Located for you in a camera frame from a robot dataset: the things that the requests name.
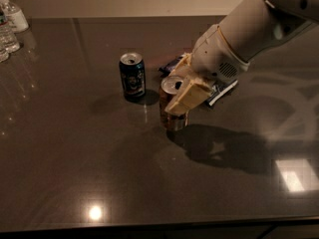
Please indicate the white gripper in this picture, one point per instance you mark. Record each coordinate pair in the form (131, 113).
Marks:
(213, 58)

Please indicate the orange soda can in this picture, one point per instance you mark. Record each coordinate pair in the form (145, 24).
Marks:
(169, 119)

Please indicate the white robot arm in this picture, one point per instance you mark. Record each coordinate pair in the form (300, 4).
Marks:
(255, 26)

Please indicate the blue pepsi can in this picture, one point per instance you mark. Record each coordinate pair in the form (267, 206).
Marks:
(132, 70)

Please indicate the blue chip bag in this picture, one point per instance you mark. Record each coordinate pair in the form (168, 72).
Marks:
(220, 89)

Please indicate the white sanitizer pump bottle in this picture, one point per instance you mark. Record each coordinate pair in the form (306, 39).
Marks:
(15, 16)

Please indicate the clear water bottle at edge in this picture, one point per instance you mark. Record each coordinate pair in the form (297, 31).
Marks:
(4, 55)

